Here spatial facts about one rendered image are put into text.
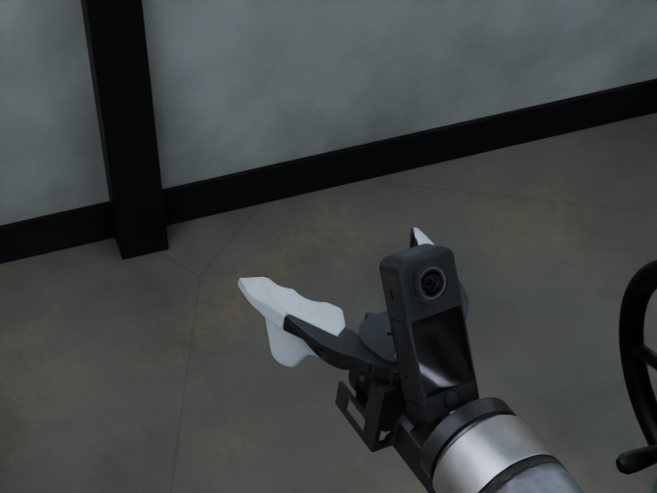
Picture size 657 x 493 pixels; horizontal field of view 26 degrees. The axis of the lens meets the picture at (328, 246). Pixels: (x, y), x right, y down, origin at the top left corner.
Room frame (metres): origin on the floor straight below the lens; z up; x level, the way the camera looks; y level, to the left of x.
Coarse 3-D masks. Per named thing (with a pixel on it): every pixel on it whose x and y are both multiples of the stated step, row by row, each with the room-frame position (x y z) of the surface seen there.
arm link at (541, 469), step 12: (540, 456) 0.55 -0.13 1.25; (516, 468) 0.54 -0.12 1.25; (528, 468) 0.54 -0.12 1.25; (540, 468) 0.54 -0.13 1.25; (552, 468) 0.54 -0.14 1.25; (564, 468) 0.55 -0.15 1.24; (504, 480) 0.53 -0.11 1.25; (516, 480) 0.53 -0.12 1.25; (528, 480) 0.53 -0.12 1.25; (540, 480) 0.53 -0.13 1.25; (552, 480) 0.53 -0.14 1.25; (564, 480) 0.54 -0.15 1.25; (576, 480) 0.54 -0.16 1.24; (492, 492) 0.53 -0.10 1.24; (504, 492) 0.53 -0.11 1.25; (516, 492) 0.52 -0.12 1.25; (528, 492) 0.52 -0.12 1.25; (540, 492) 0.52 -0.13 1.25; (552, 492) 0.52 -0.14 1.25; (564, 492) 0.52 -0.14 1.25; (576, 492) 0.53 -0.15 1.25
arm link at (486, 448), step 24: (480, 432) 0.57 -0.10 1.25; (504, 432) 0.57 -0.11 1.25; (528, 432) 0.58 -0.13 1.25; (456, 456) 0.56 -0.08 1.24; (480, 456) 0.55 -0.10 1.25; (504, 456) 0.55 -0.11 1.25; (528, 456) 0.55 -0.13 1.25; (552, 456) 0.56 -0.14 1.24; (432, 480) 0.56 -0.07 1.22; (456, 480) 0.55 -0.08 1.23; (480, 480) 0.54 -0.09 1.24
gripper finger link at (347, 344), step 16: (288, 320) 0.67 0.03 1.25; (304, 336) 0.66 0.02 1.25; (320, 336) 0.65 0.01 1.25; (336, 336) 0.66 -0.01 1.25; (352, 336) 0.66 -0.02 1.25; (320, 352) 0.65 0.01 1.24; (336, 352) 0.64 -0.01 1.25; (352, 352) 0.64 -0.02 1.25; (368, 352) 0.64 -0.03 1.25; (352, 368) 0.64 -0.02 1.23; (368, 368) 0.63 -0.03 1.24
